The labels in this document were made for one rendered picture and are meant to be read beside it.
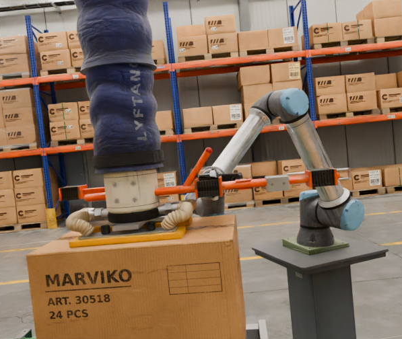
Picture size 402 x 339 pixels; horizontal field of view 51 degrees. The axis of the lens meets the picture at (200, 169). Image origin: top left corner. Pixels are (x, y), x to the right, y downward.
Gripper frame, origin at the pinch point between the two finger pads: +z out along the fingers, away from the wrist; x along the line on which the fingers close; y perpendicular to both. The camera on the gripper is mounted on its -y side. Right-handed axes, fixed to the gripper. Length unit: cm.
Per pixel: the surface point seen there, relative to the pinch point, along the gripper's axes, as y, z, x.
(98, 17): 28, 11, 54
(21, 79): 399, -670, 177
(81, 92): 335, -814, 161
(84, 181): 350, -806, -42
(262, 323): -11, -30, -59
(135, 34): 18, 8, 48
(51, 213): 372, -665, -91
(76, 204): 375, -803, -93
